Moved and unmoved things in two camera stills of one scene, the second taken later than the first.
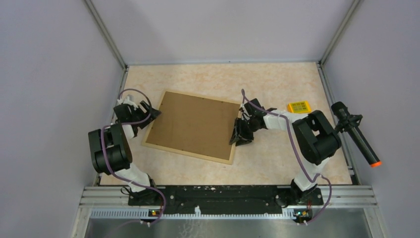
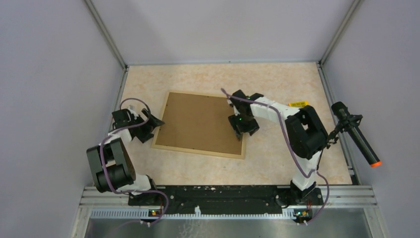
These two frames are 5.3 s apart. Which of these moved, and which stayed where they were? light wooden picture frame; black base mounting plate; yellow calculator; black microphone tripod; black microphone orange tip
Moved: light wooden picture frame
Stayed: black base mounting plate; black microphone orange tip; black microphone tripod; yellow calculator
